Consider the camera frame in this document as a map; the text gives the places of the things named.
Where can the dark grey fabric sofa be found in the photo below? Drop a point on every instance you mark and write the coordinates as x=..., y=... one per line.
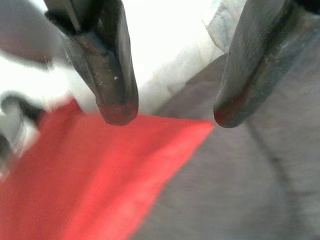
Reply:
x=237, y=187

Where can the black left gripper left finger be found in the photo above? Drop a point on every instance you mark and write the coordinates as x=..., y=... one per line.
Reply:
x=110, y=75

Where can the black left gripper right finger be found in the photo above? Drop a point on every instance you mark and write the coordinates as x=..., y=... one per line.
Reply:
x=247, y=70

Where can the red pillow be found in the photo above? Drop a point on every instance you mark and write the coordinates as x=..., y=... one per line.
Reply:
x=87, y=175

